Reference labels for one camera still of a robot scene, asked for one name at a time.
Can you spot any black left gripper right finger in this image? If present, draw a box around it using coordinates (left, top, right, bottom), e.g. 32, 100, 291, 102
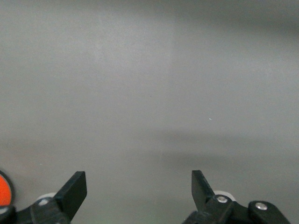
182, 169, 292, 224

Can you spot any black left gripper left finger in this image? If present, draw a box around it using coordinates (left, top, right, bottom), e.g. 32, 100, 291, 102
0, 171, 87, 224

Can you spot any orange can with grey lid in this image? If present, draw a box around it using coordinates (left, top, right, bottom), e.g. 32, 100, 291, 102
0, 170, 14, 208

